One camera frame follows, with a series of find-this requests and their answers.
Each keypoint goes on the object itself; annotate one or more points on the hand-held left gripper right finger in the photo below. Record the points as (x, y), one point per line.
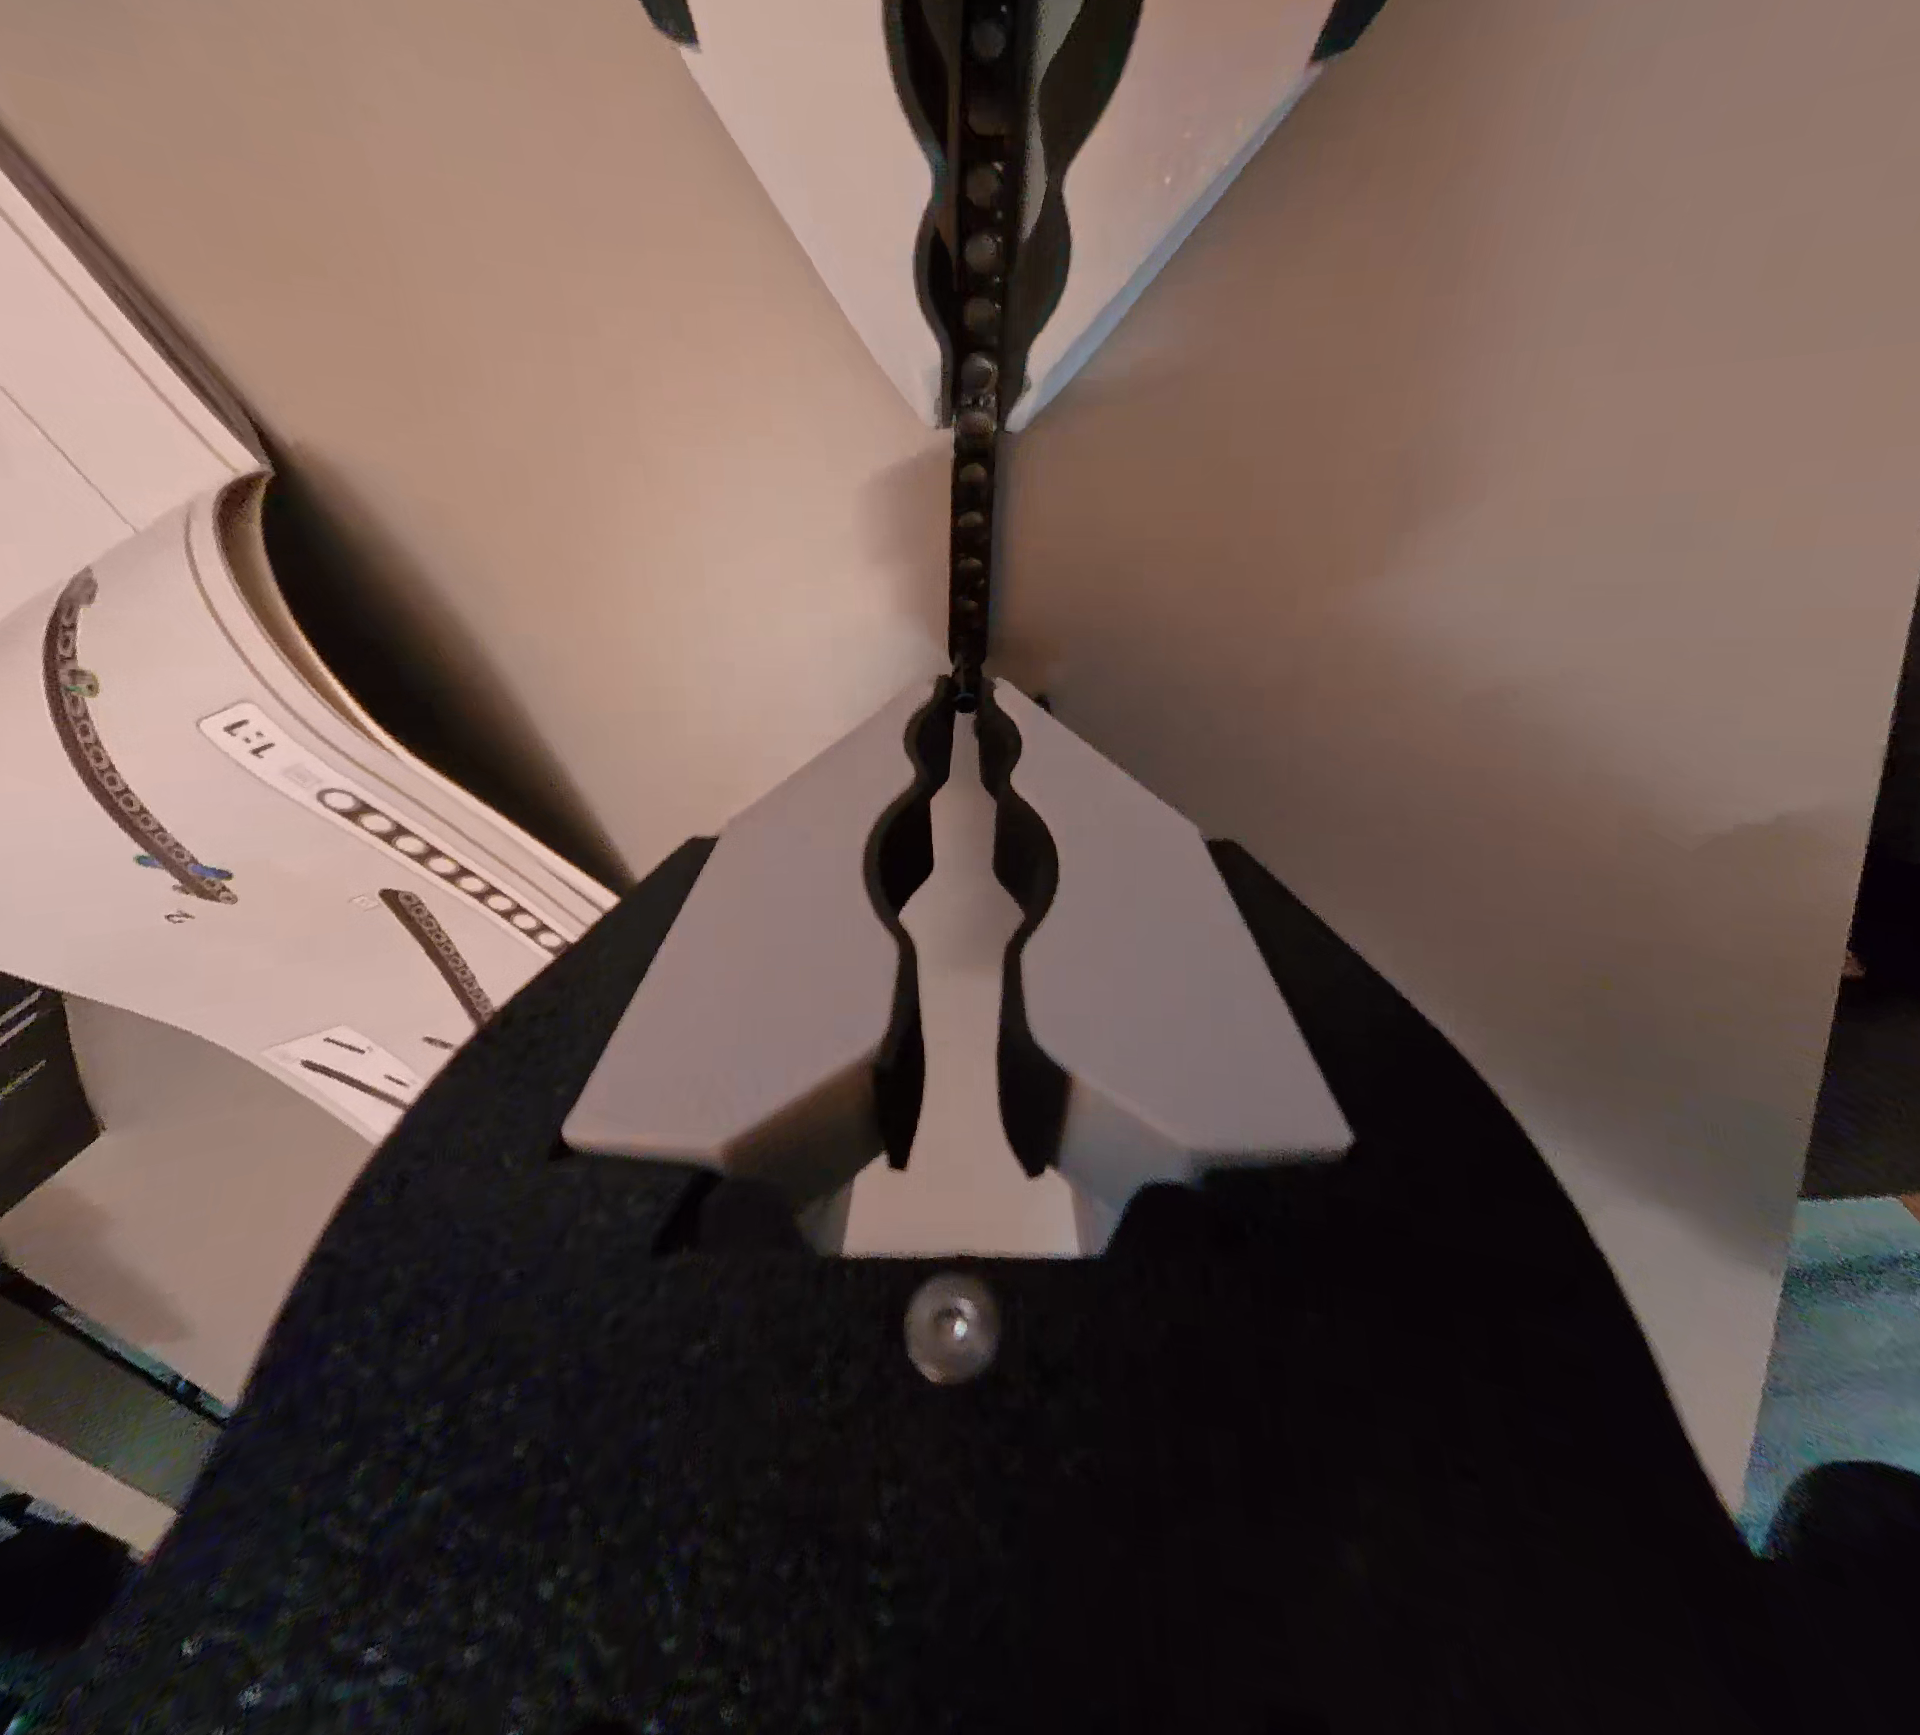
(1154, 1000)

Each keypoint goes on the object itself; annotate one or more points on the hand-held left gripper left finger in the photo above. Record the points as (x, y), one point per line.
(751, 986)

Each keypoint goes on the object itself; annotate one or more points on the long black holed toy beam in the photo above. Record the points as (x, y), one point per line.
(983, 251)

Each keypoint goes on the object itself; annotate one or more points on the grey desk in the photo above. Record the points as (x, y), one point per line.
(1424, 566)

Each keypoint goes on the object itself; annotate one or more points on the white instruction booklet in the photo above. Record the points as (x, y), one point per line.
(181, 746)

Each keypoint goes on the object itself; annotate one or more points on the black toy set box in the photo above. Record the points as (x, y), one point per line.
(39, 1106)

